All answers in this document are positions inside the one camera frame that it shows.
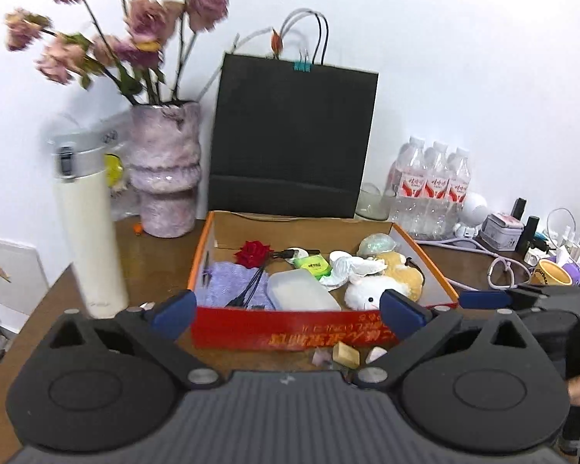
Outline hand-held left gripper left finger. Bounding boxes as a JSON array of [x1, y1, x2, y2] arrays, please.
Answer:
[[47, 289, 224, 391]]

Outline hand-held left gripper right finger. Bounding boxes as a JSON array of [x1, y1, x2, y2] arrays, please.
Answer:
[[352, 288, 533, 392]]

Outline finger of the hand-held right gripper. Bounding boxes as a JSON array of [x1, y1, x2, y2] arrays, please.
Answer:
[[458, 290, 538, 309]]

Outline orange cardboard box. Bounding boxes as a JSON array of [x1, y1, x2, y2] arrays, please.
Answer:
[[188, 210, 460, 351]]

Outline wooden desktop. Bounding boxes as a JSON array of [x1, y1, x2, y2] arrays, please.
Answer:
[[0, 213, 561, 445]]

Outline white and yellow plush toy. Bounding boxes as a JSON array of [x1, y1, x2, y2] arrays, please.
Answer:
[[344, 250, 425, 311]]

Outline yellow mug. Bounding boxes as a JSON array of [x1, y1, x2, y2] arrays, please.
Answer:
[[529, 257, 573, 287]]

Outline purple cup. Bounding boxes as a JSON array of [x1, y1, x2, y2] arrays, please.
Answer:
[[558, 258, 580, 286]]

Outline purple cloth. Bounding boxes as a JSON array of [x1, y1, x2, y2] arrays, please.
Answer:
[[194, 261, 276, 311]]

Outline white crumpled wrapper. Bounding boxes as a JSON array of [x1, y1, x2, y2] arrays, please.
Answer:
[[319, 250, 387, 291]]

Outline small tin box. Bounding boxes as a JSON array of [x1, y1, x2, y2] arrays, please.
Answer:
[[479, 212, 525, 251]]

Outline beige block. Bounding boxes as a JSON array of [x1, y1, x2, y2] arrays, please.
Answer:
[[332, 341, 361, 368]]

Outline iridescent shell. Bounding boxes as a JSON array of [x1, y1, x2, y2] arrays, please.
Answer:
[[358, 233, 398, 258]]

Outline tall black bottle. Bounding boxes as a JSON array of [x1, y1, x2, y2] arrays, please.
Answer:
[[519, 216, 541, 254]]

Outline white round lamp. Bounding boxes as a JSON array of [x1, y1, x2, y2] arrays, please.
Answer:
[[453, 192, 489, 237]]

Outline green small box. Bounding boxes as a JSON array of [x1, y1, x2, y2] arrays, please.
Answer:
[[292, 254, 332, 278]]

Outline translucent plastic case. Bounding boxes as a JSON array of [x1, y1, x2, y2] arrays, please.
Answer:
[[266, 270, 341, 312]]

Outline white thermos bottle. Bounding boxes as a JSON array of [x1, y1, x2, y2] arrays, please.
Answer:
[[48, 130, 130, 319]]

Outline clear water bottle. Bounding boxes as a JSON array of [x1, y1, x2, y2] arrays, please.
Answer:
[[423, 141, 450, 237], [391, 136, 427, 233], [445, 147, 472, 233]]

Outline glass jar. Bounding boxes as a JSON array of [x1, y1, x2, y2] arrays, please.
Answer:
[[355, 183, 392, 222]]

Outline pink marbled vase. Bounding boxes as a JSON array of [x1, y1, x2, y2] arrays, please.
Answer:
[[126, 101, 203, 239]]

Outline yellow round sticker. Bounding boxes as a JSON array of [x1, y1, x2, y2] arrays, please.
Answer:
[[104, 154, 125, 187]]

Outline black paper bag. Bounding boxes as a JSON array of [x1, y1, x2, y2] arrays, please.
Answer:
[[208, 9, 379, 219]]

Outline dried pink flower bouquet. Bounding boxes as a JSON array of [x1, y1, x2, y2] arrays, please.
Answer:
[[4, 0, 283, 107]]

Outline purple cable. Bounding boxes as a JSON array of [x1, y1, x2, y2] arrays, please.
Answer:
[[416, 237, 532, 293]]

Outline black cable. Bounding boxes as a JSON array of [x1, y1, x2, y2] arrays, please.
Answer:
[[225, 247, 322, 309]]

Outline white cable loop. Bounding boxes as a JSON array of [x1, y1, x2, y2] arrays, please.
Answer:
[[546, 208, 580, 248]]

